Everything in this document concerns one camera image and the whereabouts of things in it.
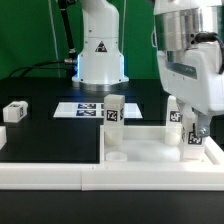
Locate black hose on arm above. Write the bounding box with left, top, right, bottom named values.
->
left=55, top=0, right=78, bottom=59

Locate thin white pole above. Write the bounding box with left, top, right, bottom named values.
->
left=48, top=0, right=61, bottom=78

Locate white sheet with tags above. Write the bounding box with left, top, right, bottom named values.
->
left=53, top=102, right=142, bottom=119

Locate black cable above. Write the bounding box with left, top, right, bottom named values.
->
left=7, top=58, right=78, bottom=79

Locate white square tabletop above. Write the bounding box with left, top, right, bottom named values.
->
left=100, top=126, right=224, bottom=165

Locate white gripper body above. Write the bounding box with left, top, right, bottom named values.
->
left=157, top=43, right=224, bottom=116

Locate white U-shaped fence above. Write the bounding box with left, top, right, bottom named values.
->
left=0, top=125, right=224, bottom=192

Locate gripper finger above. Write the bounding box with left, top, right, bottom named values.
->
left=195, top=112, right=211, bottom=138
left=178, top=101, right=191, bottom=127

